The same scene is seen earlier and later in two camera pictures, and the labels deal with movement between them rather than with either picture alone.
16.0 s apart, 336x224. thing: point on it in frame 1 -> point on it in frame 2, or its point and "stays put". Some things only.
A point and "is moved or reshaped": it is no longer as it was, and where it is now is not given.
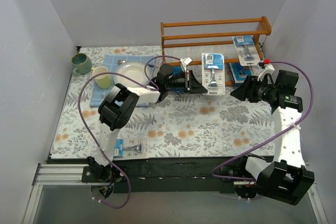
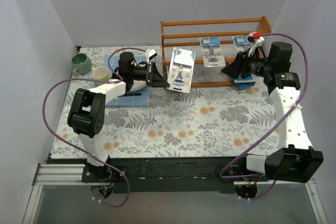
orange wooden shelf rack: (187, 40) stays put
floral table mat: (181, 125) stays put
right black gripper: (252, 91) -> (244, 65)
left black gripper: (188, 81) -> (151, 74)
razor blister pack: (131, 148) is moved or reshaped
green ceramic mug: (82, 64) stays put
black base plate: (176, 175) stays put
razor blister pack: (213, 68) -> (212, 55)
